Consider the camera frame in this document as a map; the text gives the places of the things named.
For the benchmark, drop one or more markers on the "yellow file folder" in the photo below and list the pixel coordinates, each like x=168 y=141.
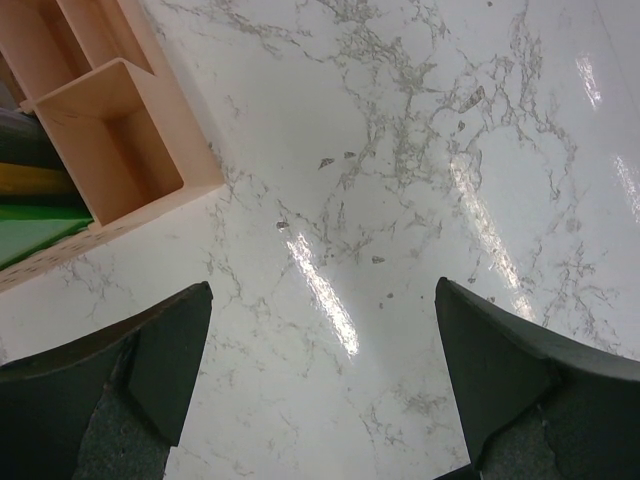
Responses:
x=19 y=180

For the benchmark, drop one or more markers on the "green file folder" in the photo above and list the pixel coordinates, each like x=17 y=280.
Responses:
x=28 y=229

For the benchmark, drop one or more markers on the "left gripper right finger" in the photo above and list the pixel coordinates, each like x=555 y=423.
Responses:
x=534 y=404

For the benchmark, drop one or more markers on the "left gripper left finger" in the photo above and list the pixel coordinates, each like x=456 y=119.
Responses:
x=111 y=404

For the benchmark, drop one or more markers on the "peach plastic file organizer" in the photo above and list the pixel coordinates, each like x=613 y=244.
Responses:
x=96 y=77

